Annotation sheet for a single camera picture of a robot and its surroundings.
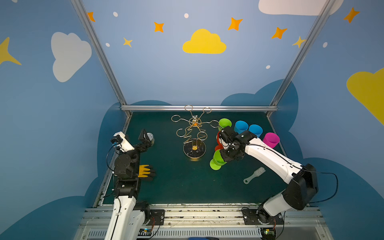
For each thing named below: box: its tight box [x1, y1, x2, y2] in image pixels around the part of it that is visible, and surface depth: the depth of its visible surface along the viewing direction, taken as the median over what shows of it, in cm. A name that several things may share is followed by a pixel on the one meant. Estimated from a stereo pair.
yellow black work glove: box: [137, 165, 156, 180], surface depth 89 cm
